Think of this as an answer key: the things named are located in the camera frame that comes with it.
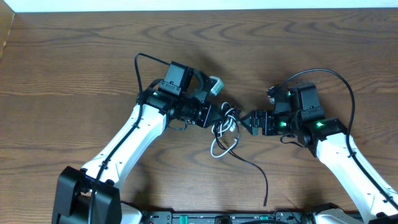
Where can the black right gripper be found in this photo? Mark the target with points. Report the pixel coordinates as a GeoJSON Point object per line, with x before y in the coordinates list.
{"type": "Point", "coordinates": [268, 116]}

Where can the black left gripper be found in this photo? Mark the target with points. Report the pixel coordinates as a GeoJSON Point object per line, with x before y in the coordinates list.
{"type": "Point", "coordinates": [208, 115]}

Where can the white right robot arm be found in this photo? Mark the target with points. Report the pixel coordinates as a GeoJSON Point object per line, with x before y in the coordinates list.
{"type": "Point", "coordinates": [298, 114]}

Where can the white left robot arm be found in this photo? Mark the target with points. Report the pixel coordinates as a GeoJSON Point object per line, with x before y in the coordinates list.
{"type": "Point", "coordinates": [92, 194]}

